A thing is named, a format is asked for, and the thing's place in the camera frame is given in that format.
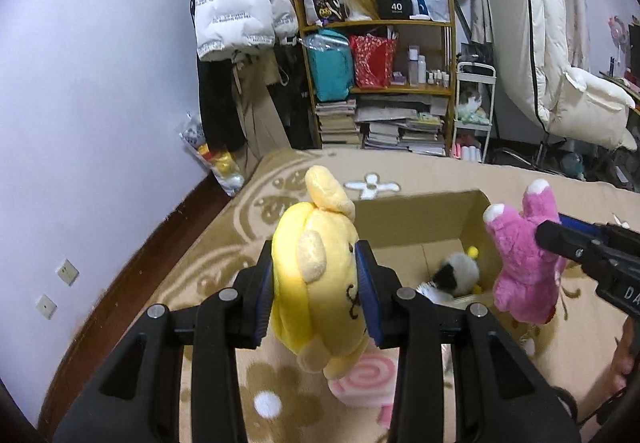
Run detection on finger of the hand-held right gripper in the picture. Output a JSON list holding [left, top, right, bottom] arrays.
[[534, 212, 617, 272]]

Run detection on person's right hand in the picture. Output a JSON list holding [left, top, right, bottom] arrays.
[[611, 316, 640, 394]]

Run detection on black sign card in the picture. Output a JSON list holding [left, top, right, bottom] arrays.
[[378, 0, 414, 20]]

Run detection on black and white plush toy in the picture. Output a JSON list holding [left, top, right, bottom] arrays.
[[418, 246, 483, 302]]

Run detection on beige floral blanket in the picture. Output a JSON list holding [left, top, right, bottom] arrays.
[[145, 149, 640, 443]]

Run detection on row of cosmetic bottles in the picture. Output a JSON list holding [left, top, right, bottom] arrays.
[[392, 47, 453, 87]]

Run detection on white padded chair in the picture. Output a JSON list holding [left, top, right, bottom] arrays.
[[482, 0, 639, 169]]

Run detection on black hanging clothes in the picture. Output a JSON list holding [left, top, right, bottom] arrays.
[[198, 48, 316, 159]]

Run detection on wooden shelf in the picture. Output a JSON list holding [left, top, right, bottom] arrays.
[[291, 0, 457, 155]]

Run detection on pink bear plush toy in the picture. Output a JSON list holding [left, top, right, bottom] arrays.
[[483, 179, 569, 325]]

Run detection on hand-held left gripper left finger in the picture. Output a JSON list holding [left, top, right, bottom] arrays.
[[53, 254, 275, 443]]

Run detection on stack of books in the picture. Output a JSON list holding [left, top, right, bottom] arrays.
[[315, 95, 449, 157]]

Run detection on yellow dog plush toy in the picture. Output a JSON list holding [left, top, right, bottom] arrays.
[[270, 166, 374, 380]]

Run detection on white rolling cart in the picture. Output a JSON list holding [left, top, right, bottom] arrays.
[[450, 61, 497, 164]]

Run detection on wall socket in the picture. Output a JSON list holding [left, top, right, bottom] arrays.
[[55, 259, 80, 286], [35, 294, 58, 320]]

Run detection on plastic bag with toys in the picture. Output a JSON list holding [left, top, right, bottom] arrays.
[[180, 112, 247, 197]]

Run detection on red patterned bag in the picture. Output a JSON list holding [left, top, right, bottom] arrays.
[[349, 34, 399, 90]]

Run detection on cat plush toy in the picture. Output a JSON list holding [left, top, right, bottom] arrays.
[[457, 89, 487, 120]]

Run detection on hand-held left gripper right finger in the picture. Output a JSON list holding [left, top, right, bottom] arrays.
[[356, 240, 584, 443]]

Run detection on teal bag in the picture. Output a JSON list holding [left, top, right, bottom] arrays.
[[304, 29, 354, 102]]

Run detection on cardboard box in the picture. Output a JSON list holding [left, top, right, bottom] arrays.
[[350, 190, 532, 369]]

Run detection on pink swirl plush toy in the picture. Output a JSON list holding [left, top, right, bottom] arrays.
[[327, 348, 400, 428]]

